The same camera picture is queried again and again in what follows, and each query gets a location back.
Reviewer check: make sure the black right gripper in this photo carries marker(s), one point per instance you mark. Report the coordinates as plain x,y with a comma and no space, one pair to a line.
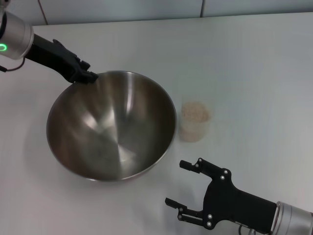
230,205

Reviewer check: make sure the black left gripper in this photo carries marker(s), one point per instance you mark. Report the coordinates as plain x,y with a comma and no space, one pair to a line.
49,56

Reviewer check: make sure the clear plastic cup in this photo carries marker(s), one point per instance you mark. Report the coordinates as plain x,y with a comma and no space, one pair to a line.
193,132

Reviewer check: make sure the stainless steel mixing bowl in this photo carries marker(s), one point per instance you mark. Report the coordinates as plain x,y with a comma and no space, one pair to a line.
110,127

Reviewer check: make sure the white rice grains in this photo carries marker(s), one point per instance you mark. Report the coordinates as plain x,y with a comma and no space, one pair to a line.
195,112

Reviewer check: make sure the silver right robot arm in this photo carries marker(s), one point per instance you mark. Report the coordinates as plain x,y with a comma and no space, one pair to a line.
293,218

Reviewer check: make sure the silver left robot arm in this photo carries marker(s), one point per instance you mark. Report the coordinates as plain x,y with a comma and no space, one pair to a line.
14,34

